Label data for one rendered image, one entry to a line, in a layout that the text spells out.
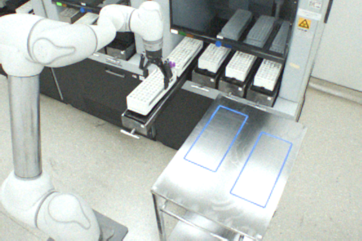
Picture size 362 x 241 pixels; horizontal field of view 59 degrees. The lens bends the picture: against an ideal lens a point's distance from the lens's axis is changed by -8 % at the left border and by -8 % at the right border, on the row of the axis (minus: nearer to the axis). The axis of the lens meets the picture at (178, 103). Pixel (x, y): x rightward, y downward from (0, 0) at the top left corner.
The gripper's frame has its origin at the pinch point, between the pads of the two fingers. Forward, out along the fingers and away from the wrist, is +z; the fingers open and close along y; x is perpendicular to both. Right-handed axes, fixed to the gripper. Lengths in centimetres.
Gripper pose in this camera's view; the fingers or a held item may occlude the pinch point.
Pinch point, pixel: (156, 81)
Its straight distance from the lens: 164.7
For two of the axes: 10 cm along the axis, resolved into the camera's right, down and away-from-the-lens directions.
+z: 0.3, 7.1, 7.0
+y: 8.9, 3.1, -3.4
